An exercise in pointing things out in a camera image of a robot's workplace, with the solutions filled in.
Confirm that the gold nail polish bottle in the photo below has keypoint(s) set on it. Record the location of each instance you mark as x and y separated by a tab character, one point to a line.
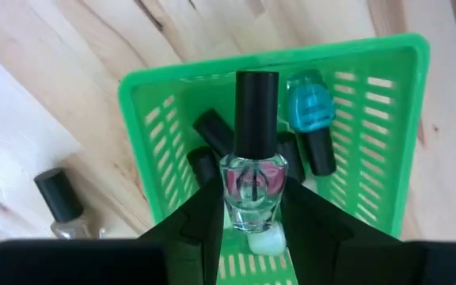
202	162

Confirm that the teal nail polish bottle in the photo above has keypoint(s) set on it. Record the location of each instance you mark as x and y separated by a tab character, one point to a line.
311	107

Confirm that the green plastic basket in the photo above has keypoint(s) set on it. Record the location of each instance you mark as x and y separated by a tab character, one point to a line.
370	158

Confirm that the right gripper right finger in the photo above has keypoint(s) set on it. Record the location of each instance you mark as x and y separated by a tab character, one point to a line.
331	245

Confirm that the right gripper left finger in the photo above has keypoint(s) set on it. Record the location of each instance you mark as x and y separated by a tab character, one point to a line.
196	237

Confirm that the silver nail polish bottle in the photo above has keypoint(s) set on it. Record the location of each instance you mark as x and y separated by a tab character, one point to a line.
212	130

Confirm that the white nail polish bottle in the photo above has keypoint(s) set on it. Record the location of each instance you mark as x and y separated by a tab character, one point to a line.
267	242

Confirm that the bronze nail polish bottle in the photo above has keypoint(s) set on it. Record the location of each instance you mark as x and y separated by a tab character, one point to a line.
59	198

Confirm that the clear nail polish bottle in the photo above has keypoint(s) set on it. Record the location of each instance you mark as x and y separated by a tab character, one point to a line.
255	118

